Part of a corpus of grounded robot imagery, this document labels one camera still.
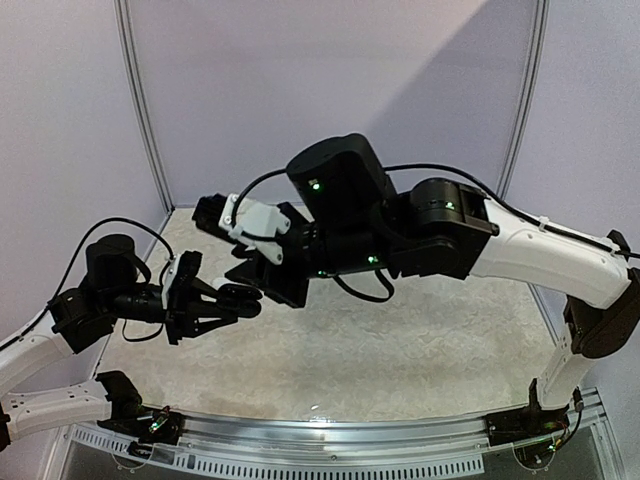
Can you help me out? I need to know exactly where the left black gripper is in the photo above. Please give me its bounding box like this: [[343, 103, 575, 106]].
[[103, 277, 239, 345]]

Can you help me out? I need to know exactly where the black charging case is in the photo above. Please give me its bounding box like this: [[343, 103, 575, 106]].
[[216, 283, 263, 319]]

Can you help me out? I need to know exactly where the white oval charging case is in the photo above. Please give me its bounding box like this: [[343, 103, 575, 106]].
[[211, 278, 227, 289]]

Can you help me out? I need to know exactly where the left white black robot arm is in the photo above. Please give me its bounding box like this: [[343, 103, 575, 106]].
[[1, 234, 262, 447]]

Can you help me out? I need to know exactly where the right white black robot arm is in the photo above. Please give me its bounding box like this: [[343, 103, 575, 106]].
[[219, 133, 639, 436]]

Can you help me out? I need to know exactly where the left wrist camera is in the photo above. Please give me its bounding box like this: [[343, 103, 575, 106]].
[[161, 251, 202, 309]]

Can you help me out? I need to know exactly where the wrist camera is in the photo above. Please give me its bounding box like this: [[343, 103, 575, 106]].
[[192, 194, 291, 265], [161, 251, 202, 309]]

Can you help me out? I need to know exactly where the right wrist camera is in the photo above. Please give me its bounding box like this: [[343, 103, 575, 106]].
[[192, 194, 291, 265]]

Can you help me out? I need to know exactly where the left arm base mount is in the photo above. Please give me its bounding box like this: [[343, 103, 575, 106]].
[[97, 406, 186, 445]]

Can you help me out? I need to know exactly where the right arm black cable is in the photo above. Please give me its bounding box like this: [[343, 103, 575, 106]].
[[234, 162, 640, 304]]

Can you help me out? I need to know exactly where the aluminium front rail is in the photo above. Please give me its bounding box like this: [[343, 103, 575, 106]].
[[45, 389, 625, 479]]

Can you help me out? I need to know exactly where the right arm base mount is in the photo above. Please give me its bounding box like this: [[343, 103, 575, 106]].
[[482, 404, 569, 447]]

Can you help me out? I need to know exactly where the right aluminium frame post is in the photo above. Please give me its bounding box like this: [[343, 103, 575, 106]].
[[497, 0, 549, 199]]

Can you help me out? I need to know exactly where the aluminium frame post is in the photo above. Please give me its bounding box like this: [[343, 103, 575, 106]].
[[497, 0, 549, 199], [113, 0, 175, 214]]

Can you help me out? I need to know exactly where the left aluminium frame post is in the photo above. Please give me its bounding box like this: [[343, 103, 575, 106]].
[[113, 0, 175, 214]]

